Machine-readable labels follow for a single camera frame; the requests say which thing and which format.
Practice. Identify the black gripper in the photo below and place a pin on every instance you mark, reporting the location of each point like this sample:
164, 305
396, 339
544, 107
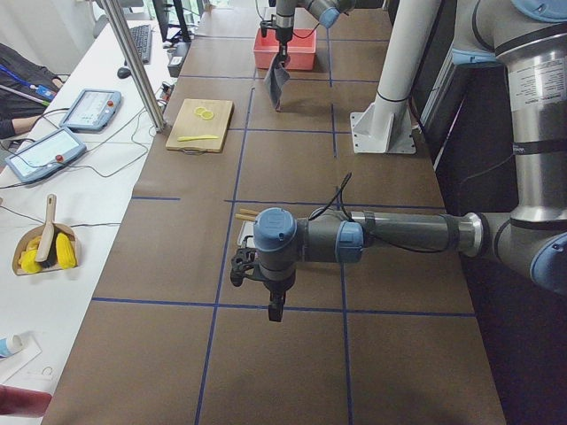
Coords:
283, 35
275, 287

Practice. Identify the grey microfibre cloth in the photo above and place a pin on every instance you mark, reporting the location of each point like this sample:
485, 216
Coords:
275, 79

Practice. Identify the white towel rack base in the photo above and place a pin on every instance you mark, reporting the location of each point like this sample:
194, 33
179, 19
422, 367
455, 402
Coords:
245, 235

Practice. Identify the inner wooden rack dowel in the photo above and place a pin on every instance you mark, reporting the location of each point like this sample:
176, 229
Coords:
245, 217

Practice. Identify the wooden rack dowel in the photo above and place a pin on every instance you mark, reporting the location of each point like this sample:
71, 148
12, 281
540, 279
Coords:
245, 217
248, 212

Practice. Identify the outer wooden rack dowel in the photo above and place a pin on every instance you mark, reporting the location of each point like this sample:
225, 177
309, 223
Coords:
248, 212

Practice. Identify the bamboo cutting board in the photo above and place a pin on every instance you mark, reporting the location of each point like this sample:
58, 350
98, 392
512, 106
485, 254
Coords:
188, 123

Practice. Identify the black keyboard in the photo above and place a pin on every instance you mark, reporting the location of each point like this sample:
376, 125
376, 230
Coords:
142, 37

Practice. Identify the yellow plastic knife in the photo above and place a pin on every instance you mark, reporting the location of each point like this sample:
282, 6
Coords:
189, 138

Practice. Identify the black computer mouse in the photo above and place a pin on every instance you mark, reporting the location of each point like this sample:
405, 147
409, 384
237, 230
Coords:
123, 72

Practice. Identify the yellow toy corn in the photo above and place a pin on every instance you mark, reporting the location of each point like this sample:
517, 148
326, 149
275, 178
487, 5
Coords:
65, 251

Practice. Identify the wooden dustpan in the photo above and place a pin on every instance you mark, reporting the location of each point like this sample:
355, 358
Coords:
23, 261

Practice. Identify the wooden hand brush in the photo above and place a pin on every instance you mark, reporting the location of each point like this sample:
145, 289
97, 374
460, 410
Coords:
46, 256

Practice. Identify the far teach pendant tablet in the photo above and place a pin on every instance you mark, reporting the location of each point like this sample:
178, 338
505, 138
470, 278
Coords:
92, 111

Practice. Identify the teach pendant tablet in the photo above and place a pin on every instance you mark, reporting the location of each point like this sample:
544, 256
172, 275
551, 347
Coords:
45, 157
92, 111

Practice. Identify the near teach pendant tablet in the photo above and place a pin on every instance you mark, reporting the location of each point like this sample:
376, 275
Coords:
45, 157

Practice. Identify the seated person in black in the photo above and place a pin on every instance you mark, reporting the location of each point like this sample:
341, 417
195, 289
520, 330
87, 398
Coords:
26, 91

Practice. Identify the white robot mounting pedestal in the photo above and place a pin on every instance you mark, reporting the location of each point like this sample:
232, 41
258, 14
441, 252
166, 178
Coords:
385, 126

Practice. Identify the aluminium frame post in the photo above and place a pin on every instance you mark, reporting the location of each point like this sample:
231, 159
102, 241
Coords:
121, 31

